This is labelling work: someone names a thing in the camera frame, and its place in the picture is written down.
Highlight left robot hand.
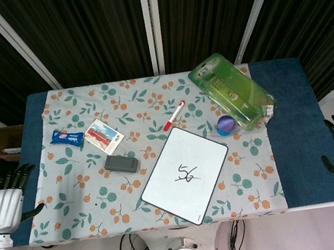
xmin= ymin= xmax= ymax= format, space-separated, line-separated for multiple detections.
xmin=0 ymin=162 xmax=48 ymax=234

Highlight dark grey board eraser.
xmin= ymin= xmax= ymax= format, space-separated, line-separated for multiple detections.
xmin=102 ymin=150 xmax=141 ymax=178

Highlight white dry-erase board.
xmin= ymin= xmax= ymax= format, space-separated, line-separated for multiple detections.
xmin=131 ymin=119 xmax=239 ymax=233

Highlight red and white marker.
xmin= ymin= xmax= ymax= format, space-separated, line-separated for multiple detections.
xmin=159 ymin=99 xmax=190 ymax=132

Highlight cardboard box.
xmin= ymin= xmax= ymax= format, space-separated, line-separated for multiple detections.
xmin=0 ymin=123 xmax=29 ymax=165

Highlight blue table mat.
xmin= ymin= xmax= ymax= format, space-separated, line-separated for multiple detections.
xmin=0 ymin=49 xmax=334 ymax=250

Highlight blue snack packet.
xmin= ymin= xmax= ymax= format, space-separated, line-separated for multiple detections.
xmin=48 ymin=126 xmax=86 ymax=151

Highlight picture postcard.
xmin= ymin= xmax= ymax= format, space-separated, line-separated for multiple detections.
xmin=81 ymin=115 xmax=127 ymax=159

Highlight purple ball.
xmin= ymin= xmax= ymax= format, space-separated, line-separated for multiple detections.
xmin=217 ymin=114 xmax=238 ymax=133

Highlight blue round lid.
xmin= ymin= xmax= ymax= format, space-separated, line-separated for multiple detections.
xmin=216 ymin=123 xmax=235 ymax=138

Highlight green plastic blister package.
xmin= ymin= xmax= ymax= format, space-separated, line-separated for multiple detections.
xmin=185 ymin=45 xmax=281 ymax=139

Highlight floral tablecloth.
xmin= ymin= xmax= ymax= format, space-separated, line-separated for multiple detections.
xmin=7 ymin=58 xmax=289 ymax=250

